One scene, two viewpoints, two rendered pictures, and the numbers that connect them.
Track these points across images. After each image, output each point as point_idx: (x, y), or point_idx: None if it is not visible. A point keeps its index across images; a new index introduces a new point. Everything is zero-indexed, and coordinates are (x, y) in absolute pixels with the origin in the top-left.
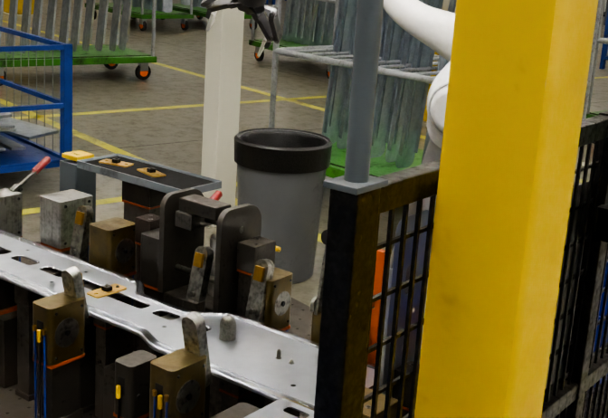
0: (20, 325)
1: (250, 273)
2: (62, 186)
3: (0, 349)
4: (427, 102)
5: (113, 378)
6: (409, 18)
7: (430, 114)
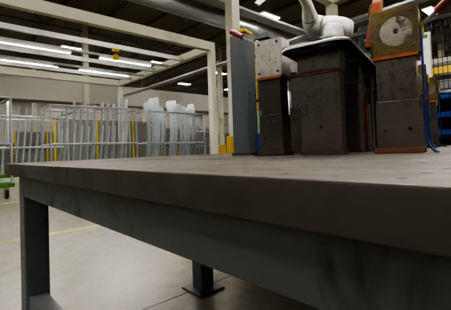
0: (372, 104)
1: None
2: (248, 52)
3: (370, 124)
4: (349, 25)
5: None
6: (312, 3)
7: (350, 28)
